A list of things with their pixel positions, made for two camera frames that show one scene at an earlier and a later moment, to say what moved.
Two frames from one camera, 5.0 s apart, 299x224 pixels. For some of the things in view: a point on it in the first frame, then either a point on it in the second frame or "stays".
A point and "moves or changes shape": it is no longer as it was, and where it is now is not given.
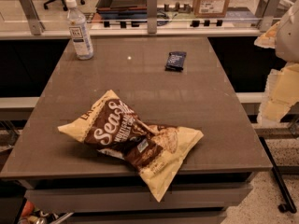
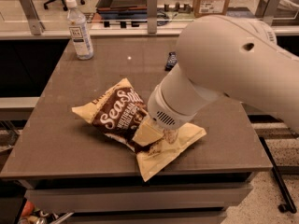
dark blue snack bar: [175, 62] stays
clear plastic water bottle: [81, 34] stays
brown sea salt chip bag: [154, 151] moves or changes shape
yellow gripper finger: [269, 39] → [163, 116]
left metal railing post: [36, 26] stays
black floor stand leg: [289, 204] stays
